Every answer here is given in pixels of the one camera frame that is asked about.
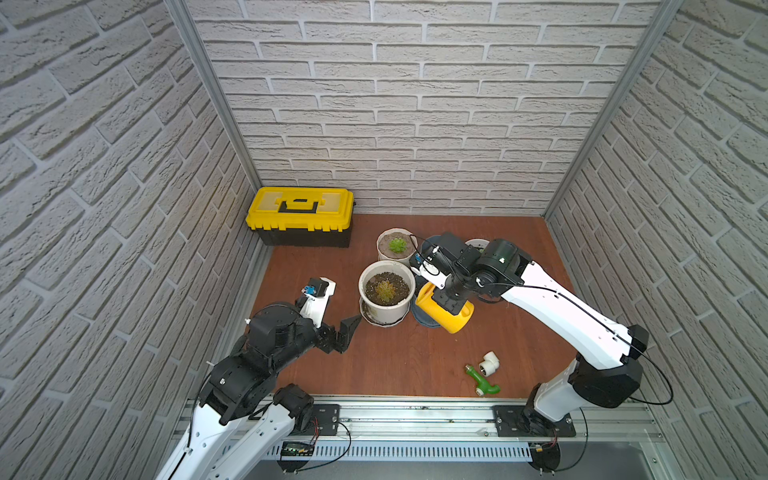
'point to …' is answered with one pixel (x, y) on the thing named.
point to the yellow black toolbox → (302, 216)
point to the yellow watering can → (451, 322)
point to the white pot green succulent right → (478, 243)
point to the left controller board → (294, 456)
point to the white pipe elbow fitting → (490, 364)
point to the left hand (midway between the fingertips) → (342, 300)
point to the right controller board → (545, 457)
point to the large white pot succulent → (385, 291)
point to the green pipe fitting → (483, 387)
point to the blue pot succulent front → (422, 316)
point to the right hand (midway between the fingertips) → (448, 290)
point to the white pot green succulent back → (396, 244)
